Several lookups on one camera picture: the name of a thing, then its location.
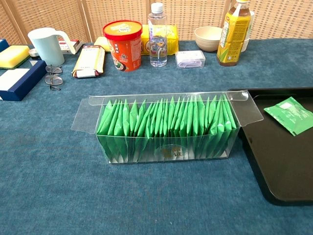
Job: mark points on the yellow sponge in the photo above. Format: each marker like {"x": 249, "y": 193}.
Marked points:
{"x": 13, "y": 55}

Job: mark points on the yellow packaged box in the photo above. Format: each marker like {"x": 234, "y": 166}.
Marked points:
{"x": 172, "y": 39}

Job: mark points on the small clear plastic case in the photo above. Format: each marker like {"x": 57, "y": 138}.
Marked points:
{"x": 189, "y": 60}

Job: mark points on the clear water bottle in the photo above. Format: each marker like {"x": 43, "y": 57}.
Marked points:
{"x": 157, "y": 29}

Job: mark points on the small metal tin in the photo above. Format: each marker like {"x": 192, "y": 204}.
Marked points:
{"x": 33, "y": 52}

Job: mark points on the beige bowl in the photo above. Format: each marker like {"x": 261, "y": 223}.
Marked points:
{"x": 207, "y": 39}

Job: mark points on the yellow juice bottle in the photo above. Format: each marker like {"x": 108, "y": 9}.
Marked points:
{"x": 233, "y": 36}

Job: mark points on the clear plastic tea box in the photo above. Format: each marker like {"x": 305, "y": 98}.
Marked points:
{"x": 171, "y": 147}

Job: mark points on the cream and brown packet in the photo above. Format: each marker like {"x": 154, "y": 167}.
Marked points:
{"x": 88, "y": 61}

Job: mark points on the folded eyeglasses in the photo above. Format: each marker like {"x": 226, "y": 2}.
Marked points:
{"x": 53, "y": 79}

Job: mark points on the teal tablecloth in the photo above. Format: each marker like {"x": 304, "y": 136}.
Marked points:
{"x": 73, "y": 195}

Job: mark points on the white and red box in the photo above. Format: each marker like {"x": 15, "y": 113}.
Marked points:
{"x": 78, "y": 43}

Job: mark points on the black plastic tray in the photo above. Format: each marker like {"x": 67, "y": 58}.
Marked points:
{"x": 274, "y": 159}

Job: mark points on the small blue box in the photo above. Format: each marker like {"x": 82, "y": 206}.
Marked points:
{"x": 3, "y": 45}

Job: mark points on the pale blue kettle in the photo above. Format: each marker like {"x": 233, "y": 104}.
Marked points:
{"x": 47, "y": 46}

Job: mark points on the pale yellow soft pack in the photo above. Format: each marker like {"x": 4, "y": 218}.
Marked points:
{"x": 101, "y": 42}

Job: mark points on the red instant noodle cup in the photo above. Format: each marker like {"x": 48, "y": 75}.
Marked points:
{"x": 124, "y": 49}

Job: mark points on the navy box with white top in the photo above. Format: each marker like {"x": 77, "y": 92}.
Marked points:
{"x": 14, "y": 78}

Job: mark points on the woven rattan screen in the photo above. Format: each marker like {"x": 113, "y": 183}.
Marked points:
{"x": 195, "y": 12}

